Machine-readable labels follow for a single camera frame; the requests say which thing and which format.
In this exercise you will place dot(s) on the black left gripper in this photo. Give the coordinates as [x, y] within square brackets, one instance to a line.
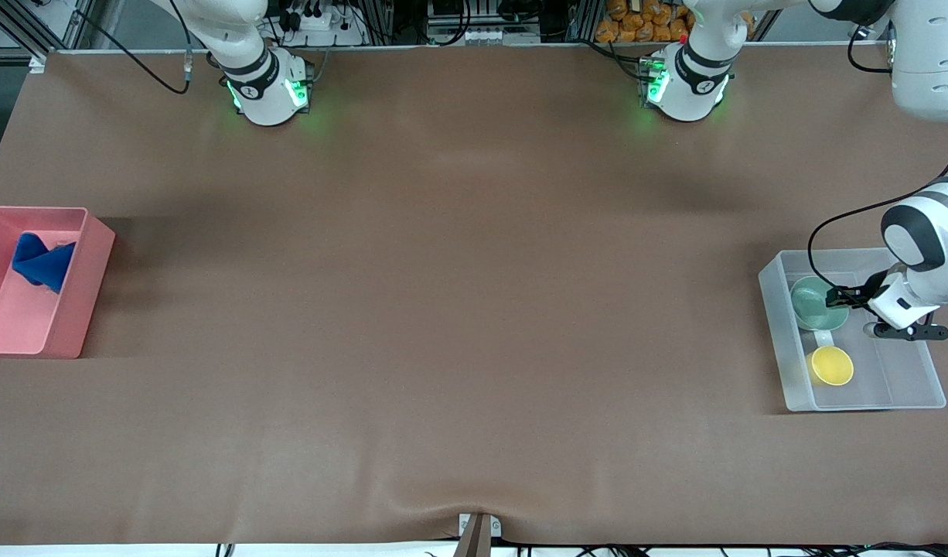
[863, 293]

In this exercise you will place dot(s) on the mint green bowl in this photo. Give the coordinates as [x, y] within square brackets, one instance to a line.
[810, 305]

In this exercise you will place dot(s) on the yellow cup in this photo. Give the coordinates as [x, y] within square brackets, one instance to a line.
[831, 366]

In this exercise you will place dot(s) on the blue microfibre cloth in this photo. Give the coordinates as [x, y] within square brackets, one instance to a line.
[45, 263]

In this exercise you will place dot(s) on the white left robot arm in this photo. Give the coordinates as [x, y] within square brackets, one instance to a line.
[926, 62]

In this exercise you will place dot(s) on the clear plastic bin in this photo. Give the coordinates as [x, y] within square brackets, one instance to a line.
[899, 379]

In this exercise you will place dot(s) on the orange snack bags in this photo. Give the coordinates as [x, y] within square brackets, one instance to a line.
[636, 23]

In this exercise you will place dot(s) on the black equipment rack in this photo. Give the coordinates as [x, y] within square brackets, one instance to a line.
[474, 19]

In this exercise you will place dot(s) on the white power strip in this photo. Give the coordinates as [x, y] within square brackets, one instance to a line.
[319, 27]

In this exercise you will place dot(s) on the pink plastic box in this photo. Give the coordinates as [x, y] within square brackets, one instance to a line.
[76, 302]

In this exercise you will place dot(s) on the metal table clamp bracket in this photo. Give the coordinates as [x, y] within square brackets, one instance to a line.
[478, 534]

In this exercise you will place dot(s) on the aluminium frame rail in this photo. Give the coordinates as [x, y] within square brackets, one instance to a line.
[25, 35]

